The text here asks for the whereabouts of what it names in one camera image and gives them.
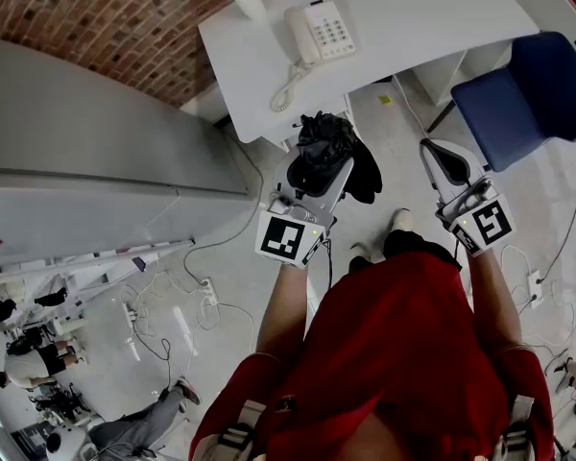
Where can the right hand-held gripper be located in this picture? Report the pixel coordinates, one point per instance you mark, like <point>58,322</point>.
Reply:
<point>487,224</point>

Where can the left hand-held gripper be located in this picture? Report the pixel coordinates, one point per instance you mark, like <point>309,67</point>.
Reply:
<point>280,238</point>

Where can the black cloth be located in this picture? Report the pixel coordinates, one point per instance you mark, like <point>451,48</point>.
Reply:
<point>331,137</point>

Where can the person's left forearm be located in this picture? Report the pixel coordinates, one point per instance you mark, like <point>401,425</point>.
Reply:
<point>283,310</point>

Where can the person's right forearm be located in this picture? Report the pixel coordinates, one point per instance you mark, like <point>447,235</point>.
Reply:
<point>496,300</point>

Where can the white corded telephone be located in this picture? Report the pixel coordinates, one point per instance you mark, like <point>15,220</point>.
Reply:
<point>324,31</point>

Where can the white desk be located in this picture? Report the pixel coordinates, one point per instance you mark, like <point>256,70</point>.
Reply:
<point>413,17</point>

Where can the person's right white shoe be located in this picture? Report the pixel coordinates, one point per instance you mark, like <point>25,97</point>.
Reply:
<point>401,220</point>

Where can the person's white shoe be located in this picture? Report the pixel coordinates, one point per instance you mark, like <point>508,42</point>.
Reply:
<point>361,255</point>
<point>401,220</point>

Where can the person's black trousers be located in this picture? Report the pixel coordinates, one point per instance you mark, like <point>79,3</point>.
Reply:
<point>422,245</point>

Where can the person's left white shoe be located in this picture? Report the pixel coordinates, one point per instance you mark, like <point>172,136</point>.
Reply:
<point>361,255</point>

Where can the blue chair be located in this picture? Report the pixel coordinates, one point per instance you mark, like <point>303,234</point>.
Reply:
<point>523,108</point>

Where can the yellow floor sticker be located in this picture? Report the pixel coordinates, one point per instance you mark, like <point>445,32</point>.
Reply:
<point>386,100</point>

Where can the white power strip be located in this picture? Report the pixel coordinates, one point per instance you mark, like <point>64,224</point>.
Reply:
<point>130,324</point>
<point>533,288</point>
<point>210,291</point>

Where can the person's red shirt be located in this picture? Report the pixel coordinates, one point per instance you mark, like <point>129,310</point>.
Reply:
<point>393,353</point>

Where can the large grey cabinet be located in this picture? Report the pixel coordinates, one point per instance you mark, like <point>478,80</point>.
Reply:
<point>101,152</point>

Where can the white shelf rack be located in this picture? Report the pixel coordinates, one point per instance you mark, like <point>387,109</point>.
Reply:
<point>77,267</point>

